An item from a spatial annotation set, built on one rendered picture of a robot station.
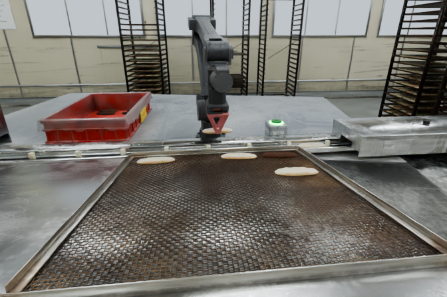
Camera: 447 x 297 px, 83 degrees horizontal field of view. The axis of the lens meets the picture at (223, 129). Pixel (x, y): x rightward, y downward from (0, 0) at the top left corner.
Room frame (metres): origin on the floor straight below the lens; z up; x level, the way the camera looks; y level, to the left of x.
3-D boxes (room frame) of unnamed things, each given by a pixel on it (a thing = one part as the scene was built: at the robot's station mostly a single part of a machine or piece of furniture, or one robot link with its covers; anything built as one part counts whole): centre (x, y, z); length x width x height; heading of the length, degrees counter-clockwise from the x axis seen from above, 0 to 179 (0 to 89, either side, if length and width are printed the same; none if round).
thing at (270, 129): (0.93, -0.21, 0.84); 0.08 x 0.08 x 0.11; 6
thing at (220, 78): (0.74, 0.01, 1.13); 0.11 x 0.09 x 0.12; 11
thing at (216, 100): (0.78, 0.02, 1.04); 0.10 x 0.07 x 0.07; 6
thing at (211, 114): (0.77, 0.02, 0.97); 0.07 x 0.07 x 0.09; 6
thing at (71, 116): (1.13, 0.54, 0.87); 0.49 x 0.34 x 0.10; 4
